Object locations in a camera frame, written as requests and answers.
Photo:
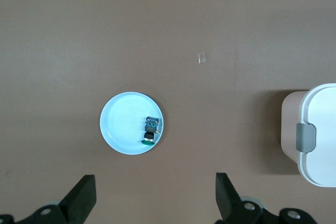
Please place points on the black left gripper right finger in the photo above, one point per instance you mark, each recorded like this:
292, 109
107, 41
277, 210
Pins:
228, 203

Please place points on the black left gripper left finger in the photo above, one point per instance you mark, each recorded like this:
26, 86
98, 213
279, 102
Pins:
76, 203

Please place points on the white lunch box grey clips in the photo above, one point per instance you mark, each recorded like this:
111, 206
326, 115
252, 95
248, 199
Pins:
323, 134

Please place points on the light blue round plate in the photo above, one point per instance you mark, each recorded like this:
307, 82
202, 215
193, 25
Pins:
123, 124

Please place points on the clear tape piece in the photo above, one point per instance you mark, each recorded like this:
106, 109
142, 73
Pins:
202, 58

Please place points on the green push-button switch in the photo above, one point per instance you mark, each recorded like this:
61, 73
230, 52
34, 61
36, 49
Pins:
151, 129

